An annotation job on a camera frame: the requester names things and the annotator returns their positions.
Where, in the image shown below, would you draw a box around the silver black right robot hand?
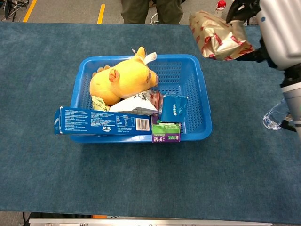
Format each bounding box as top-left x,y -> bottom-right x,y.
225,0 -> 301,71

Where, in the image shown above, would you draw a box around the gold red snack bag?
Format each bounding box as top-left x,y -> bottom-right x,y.
189,10 -> 256,62

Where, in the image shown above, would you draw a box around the clear water bottle white cap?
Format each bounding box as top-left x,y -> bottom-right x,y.
262,98 -> 292,130

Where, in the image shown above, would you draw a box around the long blue cookie box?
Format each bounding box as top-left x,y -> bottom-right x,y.
53,106 -> 152,137

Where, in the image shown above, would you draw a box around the black robot base panel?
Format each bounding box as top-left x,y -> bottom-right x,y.
28,212 -> 92,219

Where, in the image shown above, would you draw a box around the blue perforated plastic basket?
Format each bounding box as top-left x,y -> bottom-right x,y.
70,54 -> 213,144

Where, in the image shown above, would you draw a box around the red white drink bottle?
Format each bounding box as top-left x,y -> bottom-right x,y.
215,0 -> 227,18

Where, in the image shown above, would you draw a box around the tall blue carton box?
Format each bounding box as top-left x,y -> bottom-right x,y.
159,95 -> 189,123

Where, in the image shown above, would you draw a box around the person in olive trousers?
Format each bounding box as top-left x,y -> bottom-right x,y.
121,0 -> 184,25

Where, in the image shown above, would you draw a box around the purple green milk carton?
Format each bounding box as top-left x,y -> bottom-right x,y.
151,114 -> 182,144

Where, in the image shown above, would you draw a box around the yellow plush toy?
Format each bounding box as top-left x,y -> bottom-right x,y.
89,46 -> 159,106

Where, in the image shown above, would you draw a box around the white snack bag black characters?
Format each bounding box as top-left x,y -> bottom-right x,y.
109,90 -> 158,116

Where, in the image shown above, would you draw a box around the yellow floor tape strip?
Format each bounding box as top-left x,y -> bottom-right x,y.
97,4 -> 106,24
23,0 -> 38,23

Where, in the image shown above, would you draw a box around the green yellow snack packet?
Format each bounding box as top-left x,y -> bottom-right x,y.
91,95 -> 111,112

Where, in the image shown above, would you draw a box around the teal felt table cloth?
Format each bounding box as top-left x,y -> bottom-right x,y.
0,21 -> 301,224

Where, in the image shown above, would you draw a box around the aluminium profile rail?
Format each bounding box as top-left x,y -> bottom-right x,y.
28,218 -> 273,226

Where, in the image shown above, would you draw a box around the black cable bundle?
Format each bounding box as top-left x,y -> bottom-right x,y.
0,0 -> 30,21

